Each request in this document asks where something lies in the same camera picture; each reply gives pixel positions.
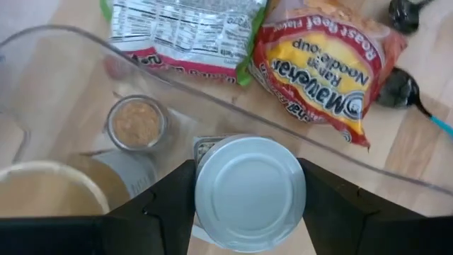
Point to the green-edged ramen noodle packet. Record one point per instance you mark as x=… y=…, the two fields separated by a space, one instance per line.
x=184 y=35

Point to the tan-lidded glass jar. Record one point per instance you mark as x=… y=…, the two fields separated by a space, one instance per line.
x=42 y=191

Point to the white-capped spice bottle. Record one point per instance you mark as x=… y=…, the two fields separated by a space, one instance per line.
x=247 y=195

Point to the cork-stoppered saffron glass jar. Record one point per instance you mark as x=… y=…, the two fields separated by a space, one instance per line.
x=136 y=124

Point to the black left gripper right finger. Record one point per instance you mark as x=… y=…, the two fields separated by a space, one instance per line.
x=332 y=209

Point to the roast beef ramen noodle packet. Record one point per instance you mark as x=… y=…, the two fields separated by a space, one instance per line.
x=318 y=71

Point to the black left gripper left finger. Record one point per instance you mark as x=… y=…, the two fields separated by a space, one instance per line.
x=173 y=205

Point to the clear plastic container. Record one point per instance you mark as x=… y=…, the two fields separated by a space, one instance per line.
x=212 y=117

